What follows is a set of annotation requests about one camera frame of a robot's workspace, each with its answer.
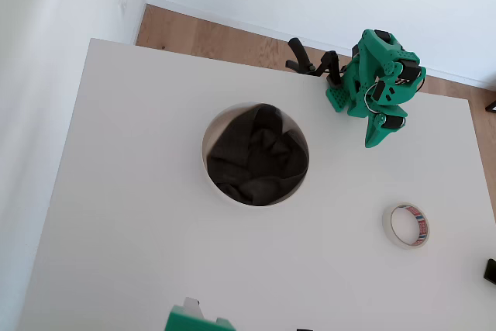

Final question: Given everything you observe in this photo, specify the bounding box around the white tape roll red print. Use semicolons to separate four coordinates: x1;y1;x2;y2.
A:
382;202;430;250

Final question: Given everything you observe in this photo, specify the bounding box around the white round bowl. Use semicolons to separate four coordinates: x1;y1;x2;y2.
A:
201;102;311;210

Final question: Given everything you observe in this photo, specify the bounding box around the black table clamp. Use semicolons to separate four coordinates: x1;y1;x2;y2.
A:
285;37;345;88

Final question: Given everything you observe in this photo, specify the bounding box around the black crumpled cloth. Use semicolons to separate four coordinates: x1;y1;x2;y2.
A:
206;103;310;206

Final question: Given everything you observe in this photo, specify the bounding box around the black box-shaped device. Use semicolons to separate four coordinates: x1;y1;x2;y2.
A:
483;258;496;284

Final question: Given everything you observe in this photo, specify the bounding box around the green and white printed stand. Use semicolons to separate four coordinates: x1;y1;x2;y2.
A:
165;296;236;331

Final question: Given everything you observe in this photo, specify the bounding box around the white red black servo cable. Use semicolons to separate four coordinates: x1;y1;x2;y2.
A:
361;81;380;113

